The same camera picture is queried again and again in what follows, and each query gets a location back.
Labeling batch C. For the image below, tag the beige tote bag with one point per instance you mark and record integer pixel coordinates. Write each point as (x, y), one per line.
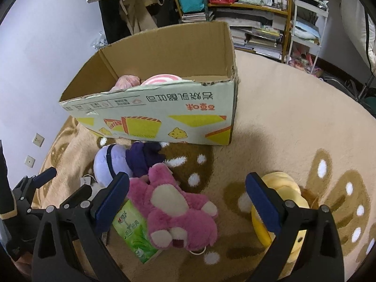
(141, 11)

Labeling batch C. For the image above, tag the white trolley cart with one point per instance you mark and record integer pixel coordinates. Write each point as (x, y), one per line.
(296, 20)

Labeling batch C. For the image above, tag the light blue folded cloth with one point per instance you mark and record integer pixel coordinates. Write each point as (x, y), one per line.
(307, 29)

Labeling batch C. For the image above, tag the black light stand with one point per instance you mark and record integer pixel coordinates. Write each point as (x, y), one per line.
(365, 89)

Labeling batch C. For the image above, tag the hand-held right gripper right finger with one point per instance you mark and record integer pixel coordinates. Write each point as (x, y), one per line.
(263, 202)

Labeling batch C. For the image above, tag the pink bear plush toy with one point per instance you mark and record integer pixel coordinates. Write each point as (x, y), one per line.
(176, 208)

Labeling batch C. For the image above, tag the black hanging garment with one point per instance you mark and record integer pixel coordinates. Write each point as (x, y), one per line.
(113, 20)

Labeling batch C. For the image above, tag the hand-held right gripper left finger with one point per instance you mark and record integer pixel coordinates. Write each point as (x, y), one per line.
(113, 202)

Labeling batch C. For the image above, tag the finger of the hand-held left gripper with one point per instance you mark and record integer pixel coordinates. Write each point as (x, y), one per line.
(47, 174)
(77, 195)

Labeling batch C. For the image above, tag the pale pink plush toy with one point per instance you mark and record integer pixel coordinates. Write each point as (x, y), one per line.
(126, 82)

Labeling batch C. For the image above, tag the white softbox light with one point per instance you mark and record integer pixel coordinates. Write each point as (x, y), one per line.
(355, 29)

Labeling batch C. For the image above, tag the pile of books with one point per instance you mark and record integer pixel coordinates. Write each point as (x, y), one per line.
(258, 35)

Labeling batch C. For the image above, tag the yellow plush toy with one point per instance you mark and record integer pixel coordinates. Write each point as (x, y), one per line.
(282, 185)

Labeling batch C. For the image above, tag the stack of magazines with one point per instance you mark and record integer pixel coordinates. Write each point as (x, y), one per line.
(194, 17)

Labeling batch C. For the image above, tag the purple plush toy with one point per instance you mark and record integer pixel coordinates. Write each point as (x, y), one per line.
(114, 161)

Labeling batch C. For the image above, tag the green tissue packet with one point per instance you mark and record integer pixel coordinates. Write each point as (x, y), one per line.
(129, 229)

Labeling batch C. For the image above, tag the clear plastic bag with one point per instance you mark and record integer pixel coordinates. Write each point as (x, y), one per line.
(99, 42)

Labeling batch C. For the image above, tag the printed cardboard box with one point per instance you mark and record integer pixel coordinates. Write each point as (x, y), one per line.
(191, 117)

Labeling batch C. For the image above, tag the yellow frame shelf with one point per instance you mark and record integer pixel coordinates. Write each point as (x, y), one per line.
(252, 6)

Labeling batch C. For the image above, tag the white wall socket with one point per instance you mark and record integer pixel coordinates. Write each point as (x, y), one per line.
(29, 161)
(37, 139)

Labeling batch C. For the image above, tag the beige brown patterned rug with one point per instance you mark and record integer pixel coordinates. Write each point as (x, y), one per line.
(279, 117)

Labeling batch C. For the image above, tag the pink white striped plush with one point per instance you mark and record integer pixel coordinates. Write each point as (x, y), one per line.
(161, 80)

